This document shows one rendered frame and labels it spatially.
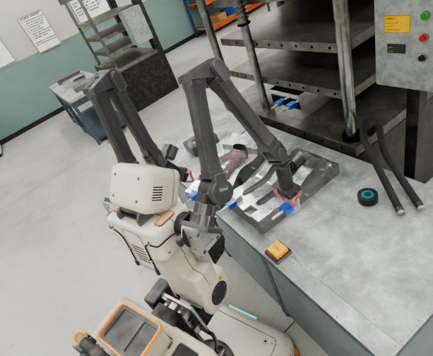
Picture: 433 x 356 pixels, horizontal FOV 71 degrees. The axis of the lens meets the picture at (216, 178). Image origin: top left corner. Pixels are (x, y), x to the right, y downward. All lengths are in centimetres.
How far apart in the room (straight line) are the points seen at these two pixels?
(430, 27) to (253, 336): 156
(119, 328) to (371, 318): 86
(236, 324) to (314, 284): 70
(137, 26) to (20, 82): 358
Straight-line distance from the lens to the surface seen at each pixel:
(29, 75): 817
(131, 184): 101
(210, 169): 95
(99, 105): 119
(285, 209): 127
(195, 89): 95
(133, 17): 545
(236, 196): 144
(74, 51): 828
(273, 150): 110
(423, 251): 131
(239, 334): 178
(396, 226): 137
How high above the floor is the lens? 185
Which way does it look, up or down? 35 degrees down
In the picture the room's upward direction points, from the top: 24 degrees counter-clockwise
